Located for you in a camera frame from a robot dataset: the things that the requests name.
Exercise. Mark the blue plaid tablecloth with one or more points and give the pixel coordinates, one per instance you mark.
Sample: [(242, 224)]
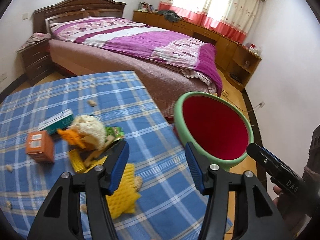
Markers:
[(169, 206)]

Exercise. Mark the person's right hand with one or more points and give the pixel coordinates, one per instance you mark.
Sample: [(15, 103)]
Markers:
[(293, 211)]

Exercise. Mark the clothes on nightstand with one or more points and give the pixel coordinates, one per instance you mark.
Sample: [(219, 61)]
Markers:
[(34, 39)]

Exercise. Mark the red bin green rim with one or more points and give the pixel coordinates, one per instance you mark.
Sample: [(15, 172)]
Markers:
[(217, 129)]

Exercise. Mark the floral red curtain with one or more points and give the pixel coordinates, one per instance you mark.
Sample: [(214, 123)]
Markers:
[(231, 18)]

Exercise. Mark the books on cabinet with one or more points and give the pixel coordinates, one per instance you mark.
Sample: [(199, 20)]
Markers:
[(145, 7)]

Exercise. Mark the green snack wrapper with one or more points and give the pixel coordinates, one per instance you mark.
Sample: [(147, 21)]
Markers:
[(116, 133)]

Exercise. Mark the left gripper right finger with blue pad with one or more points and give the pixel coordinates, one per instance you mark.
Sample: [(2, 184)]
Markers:
[(256, 216)]

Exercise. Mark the teal white carton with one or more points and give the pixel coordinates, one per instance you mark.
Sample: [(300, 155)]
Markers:
[(58, 121)]

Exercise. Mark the dark wooden headboard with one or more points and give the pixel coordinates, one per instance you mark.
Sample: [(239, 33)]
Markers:
[(66, 6)]

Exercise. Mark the dark wooden nightstand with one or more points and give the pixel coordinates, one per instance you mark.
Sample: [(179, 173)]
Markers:
[(36, 61)]

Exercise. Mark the orange wrapper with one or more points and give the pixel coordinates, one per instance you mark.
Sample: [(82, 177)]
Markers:
[(72, 137)]

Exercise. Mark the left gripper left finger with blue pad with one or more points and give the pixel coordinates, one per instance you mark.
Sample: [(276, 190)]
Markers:
[(59, 216)]

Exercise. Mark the items on cabinet corner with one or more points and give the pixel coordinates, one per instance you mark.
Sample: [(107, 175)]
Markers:
[(254, 49)]

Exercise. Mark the small peanut far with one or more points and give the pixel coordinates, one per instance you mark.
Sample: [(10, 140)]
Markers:
[(92, 103)]

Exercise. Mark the long wooden cabinet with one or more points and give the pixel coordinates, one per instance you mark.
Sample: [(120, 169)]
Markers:
[(237, 63)]

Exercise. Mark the grey clothes pile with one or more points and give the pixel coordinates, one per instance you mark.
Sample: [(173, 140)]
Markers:
[(169, 15)]

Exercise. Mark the orange cardboard box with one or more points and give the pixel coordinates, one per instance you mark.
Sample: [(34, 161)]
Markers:
[(40, 147)]

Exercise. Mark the white foam net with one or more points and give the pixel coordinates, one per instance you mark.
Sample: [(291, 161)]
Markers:
[(88, 125)]

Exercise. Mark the bed with purple quilt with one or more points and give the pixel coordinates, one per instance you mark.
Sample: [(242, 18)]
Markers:
[(168, 63)]

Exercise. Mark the peanut beside yellow net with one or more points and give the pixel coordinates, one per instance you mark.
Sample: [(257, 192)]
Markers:
[(138, 182)]

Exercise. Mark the yellow foam net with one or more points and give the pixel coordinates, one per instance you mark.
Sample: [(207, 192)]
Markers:
[(123, 200)]

